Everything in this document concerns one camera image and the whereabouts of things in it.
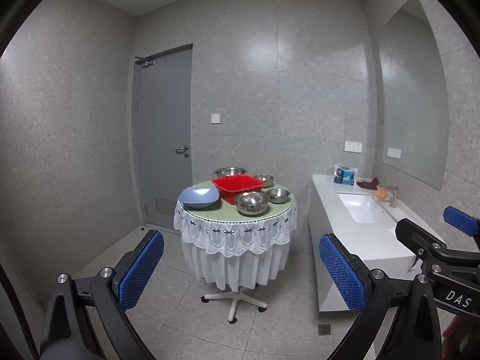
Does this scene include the green round table mat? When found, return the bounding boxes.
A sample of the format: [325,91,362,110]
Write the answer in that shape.
[180,179,295,221]

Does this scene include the white star table base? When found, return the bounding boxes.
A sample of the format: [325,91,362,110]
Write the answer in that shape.
[200,287,268,324]

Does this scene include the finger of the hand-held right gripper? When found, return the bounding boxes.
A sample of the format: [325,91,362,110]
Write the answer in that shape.
[443,206,480,238]
[395,218,448,257]

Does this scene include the large shallow steel bowl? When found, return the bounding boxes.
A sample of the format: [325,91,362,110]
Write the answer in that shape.
[214,167,248,178]

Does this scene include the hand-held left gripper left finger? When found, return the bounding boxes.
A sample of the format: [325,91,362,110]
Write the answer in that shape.
[39,229,166,360]

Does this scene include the grey door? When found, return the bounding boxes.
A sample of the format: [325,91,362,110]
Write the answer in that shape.
[132,44,194,230]

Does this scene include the white lace tablecloth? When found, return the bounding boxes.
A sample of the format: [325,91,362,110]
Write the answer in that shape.
[173,191,298,292]

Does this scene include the red plastic basin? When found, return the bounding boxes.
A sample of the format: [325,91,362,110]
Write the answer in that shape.
[211,175,265,205]

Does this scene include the blue tissue pack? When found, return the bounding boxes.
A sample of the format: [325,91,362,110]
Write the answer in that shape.
[332,163,358,187]

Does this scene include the white vanity counter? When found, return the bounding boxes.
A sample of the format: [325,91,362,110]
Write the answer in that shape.
[308,174,448,313]

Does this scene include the blue plastic bowl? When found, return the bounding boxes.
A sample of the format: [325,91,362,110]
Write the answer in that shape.
[178,187,221,211]

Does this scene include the white sink basin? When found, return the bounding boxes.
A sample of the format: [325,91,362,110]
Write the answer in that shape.
[336,192,398,224]

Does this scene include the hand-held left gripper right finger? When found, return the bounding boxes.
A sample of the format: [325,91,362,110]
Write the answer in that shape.
[319,232,443,360]

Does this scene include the wall mirror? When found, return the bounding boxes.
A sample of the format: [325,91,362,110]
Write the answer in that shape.
[379,0,451,191]

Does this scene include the deep steel bowl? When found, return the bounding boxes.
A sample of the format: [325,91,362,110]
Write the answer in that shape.
[234,191,266,217]

